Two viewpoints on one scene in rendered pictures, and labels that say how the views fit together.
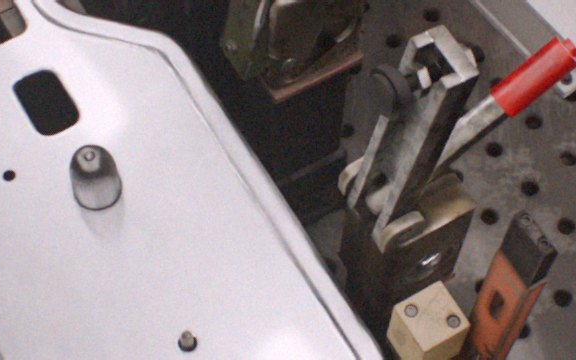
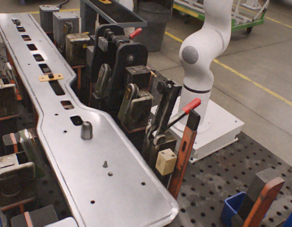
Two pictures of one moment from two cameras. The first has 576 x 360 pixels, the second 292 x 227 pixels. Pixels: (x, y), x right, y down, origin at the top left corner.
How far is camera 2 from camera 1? 0.36 m
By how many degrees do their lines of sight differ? 29
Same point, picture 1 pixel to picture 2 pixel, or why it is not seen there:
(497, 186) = not seen: hidden behind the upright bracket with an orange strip
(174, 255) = (103, 149)
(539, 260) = (196, 118)
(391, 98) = (162, 86)
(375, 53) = not seen: hidden behind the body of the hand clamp
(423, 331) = (165, 156)
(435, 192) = (168, 136)
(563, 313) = (193, 207)
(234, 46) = (121, 115)
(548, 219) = (188, 187)
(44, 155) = (74, 129)
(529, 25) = not seen: hidden behind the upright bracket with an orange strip
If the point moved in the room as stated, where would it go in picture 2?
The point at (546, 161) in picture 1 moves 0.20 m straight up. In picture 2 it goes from (187, 175) to (199, 136)
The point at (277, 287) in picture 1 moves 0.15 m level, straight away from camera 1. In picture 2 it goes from (128, 157) to (132, 123)
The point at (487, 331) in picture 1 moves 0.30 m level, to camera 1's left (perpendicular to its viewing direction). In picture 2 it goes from (181, 159) to (56, 142)
